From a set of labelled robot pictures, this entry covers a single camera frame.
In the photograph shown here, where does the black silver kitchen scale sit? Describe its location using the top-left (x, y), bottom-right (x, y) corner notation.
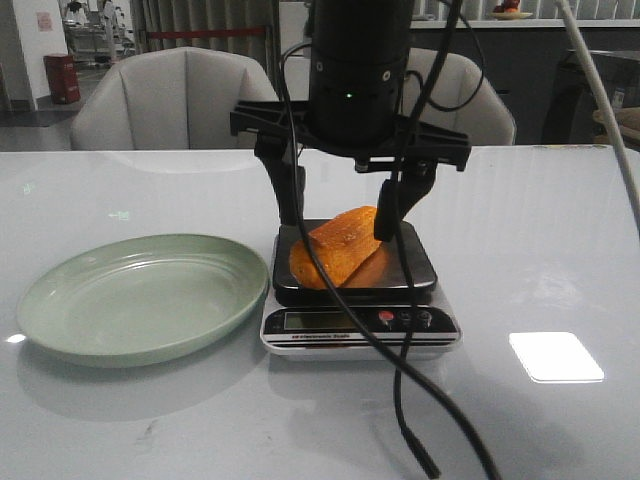
top-left (260, 222), bottom-right (461, 361)

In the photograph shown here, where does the left grey upholstered chair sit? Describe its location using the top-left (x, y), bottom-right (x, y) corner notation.
top-left (70, 47), bottom-right (277, 151)

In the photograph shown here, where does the fruit bowl on counter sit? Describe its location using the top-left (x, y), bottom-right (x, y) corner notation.
top-left (489, 0), bottom-right (533, 20)

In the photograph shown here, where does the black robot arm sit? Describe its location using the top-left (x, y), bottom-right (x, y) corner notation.
top-left (230, 1), bottom-right (471, 241)

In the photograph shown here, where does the dark grey counter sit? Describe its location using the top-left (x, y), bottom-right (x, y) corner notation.
top-left (411, 19), bottom-right (639, 144)

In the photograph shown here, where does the right grey upholstered chair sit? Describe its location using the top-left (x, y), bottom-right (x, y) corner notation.
top-left (419, 54), bottom-right (516, 146)

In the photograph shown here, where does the tan cushion at right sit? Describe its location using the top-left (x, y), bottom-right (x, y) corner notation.
top-left (593, 106), bottom-right (640, 151)

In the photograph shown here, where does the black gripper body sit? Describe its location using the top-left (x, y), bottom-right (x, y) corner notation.
top-left (230, 50), bottom-right (471, 171)

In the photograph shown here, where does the pale green round plate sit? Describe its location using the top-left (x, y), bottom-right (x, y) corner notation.
top-left (17, 234), bottom-right (269, 368)

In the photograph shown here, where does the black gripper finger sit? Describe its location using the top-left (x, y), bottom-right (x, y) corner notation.
top-left (374, 161), bottom-right (436, 241)
top-left (254, 133), bottom-right (306, 225)

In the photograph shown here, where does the red barrier tape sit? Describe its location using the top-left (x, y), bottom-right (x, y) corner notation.
top-left (146, 26), bottom-right (267, 40)

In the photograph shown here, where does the grey upholstered chair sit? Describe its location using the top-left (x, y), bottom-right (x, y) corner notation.
top-left (419, 54), bottom-right (516, 146)
top-left (70, 47), bottom-right (277, 151)

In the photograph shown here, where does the pink wall notice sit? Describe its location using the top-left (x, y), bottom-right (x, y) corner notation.
top-left (36, 11), bottom-right (53, 32)

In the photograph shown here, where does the dark appliance at right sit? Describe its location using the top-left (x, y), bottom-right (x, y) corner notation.
top-left (541, 50), bottom-right (639, 144)

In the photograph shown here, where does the long black cable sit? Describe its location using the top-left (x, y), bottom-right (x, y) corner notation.
top-left (269, 0), bottom-right (503, 480)

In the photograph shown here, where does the black cable with connector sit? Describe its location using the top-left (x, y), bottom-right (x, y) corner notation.
top-left (387, 0), bottom-right (464, 479)

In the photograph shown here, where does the white cable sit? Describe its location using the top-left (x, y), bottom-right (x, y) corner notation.
top-left (554, 0), bottom-right (640, 229)

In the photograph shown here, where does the red bin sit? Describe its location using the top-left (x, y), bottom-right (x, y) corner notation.
top-left (43, 54), bottom-right (81, 104)

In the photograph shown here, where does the orange corn cob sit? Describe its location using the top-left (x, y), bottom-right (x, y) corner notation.
top-left (308, 205), bottom-right (391, 288)

